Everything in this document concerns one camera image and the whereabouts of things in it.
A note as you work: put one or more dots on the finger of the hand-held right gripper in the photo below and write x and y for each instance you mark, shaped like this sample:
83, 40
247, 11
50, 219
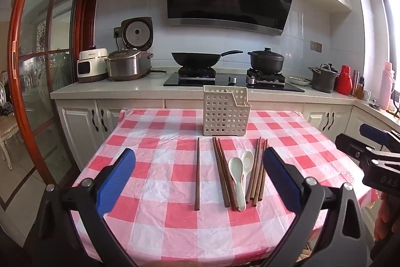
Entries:
353, 146
373, 133

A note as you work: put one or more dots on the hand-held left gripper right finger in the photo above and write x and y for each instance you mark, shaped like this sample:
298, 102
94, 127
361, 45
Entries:
282, 182

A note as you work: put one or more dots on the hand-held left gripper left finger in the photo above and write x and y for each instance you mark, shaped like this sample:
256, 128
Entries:
115, 182

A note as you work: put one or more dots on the white ceramic spoon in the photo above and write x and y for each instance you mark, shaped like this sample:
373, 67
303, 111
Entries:
247, 160
237, 179

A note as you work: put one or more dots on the white plastic utensil basket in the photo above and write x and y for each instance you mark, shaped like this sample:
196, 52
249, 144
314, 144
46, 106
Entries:
225, 113

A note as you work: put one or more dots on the person's right hand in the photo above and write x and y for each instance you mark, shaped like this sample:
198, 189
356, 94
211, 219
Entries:
386, 217

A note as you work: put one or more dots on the amber oil bottle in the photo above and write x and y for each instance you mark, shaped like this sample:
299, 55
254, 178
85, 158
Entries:
360, 90

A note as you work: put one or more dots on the pink water bottle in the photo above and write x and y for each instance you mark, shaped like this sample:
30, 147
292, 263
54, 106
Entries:
386, 85

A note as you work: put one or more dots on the steel bottle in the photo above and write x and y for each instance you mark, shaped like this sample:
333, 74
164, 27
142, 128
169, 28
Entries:
355, 81

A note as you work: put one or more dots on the red white checked tablecloth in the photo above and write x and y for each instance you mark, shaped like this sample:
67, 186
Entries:
156, 223

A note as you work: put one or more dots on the red thermos jug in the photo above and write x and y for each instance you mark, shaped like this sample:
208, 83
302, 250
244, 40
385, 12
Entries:
343, 81

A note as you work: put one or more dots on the white lower cabinets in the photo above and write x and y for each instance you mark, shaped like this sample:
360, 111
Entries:
81, 126

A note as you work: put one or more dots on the grey lidded stockpot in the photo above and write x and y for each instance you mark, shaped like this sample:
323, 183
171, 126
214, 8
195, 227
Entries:
323, 81

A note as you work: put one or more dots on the small plate of food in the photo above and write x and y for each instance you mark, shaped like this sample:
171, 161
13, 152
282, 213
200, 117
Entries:
298, 81

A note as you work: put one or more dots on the speckled stone kitchen counter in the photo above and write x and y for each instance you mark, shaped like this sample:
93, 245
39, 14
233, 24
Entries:
125, 90

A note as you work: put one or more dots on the silver stove knob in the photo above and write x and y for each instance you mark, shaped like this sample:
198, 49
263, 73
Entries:
232, 79
250, 79

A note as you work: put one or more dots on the steel rice cooker open lid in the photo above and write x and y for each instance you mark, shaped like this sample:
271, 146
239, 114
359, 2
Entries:
128, 63

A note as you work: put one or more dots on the white small kitchen appliance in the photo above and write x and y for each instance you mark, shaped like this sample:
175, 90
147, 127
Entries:
90, 65

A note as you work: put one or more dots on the white carved chair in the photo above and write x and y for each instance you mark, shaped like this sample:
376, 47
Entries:
7, 129

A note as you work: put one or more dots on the black lidded cooking pot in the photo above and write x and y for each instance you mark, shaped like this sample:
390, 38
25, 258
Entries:
267, 62

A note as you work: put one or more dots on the black glass gas stove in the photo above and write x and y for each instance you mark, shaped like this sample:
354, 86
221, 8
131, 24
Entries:
203, 82

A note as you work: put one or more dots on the red wooden glass door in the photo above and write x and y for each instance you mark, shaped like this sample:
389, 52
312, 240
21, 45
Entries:
47, 66

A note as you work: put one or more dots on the black wok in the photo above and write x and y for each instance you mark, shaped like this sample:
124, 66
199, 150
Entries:
193, 59

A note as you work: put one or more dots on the brown wall switch plate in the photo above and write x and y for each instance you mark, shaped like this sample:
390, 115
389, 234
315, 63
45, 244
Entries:
316, 46

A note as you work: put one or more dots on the wall power socket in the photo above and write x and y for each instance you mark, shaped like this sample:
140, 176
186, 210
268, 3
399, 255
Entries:
116, 32

